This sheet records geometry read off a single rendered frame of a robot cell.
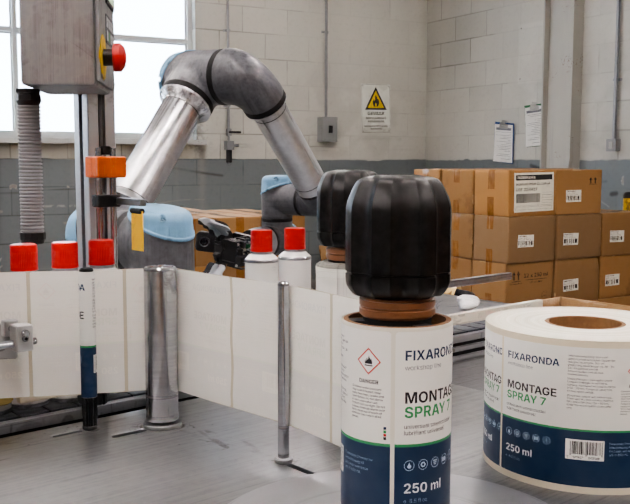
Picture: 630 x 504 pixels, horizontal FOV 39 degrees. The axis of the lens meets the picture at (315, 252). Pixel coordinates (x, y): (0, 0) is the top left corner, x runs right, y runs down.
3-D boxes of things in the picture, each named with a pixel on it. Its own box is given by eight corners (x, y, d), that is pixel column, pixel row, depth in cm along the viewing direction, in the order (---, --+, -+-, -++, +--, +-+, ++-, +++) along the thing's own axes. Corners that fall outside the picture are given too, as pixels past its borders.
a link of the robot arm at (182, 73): (104, 249, 160) (227, 35, 186) (46, 243, 168) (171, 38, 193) (140, 286, 169) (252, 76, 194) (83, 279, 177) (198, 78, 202)
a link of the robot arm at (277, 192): (310, 175, 217) (311, 220, 218) (272, 174, 223) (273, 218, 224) (292, 177, 210) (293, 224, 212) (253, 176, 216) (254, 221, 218)
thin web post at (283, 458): (282, 466, 91) (281, 283, 89) (270, 461, 93) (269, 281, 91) (297, 462, 93) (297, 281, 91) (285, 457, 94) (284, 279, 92)
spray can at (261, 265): (258, 367, 135) (258, 231, 133) (238, 361, 139) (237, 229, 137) (285, 362, 139) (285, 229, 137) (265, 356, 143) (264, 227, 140)
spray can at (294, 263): (292, 361, 139) (292, 229, 137) (271, 356, 143) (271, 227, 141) (317, 356, 143) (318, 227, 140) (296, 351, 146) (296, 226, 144)
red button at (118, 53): (100, 40, 117) (124, 41, 117) (104, 44, 121) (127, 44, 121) (101, 70, 117) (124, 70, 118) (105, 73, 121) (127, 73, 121)
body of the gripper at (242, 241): (242, 238, 198) (273, 232, 208) (211, 231, 202) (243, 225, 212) (239, 271, 200) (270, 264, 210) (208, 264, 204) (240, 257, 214)
